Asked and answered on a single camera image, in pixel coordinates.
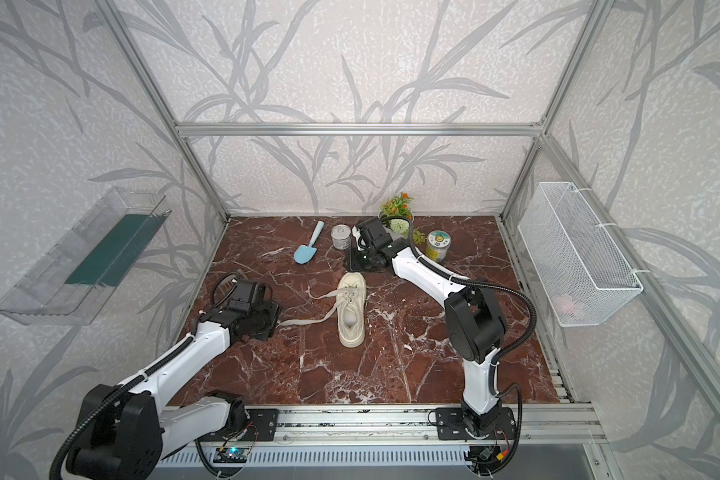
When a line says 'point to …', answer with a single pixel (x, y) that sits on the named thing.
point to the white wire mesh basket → (581, 271)
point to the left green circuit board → (231, 454)
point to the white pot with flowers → (400, 206)
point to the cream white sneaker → (351, 310)
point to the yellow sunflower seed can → (437, 246)
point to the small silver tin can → (341, 236)
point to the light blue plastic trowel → (305, 253)
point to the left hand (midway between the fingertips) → (288, 301)
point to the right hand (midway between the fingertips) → (347, 254)
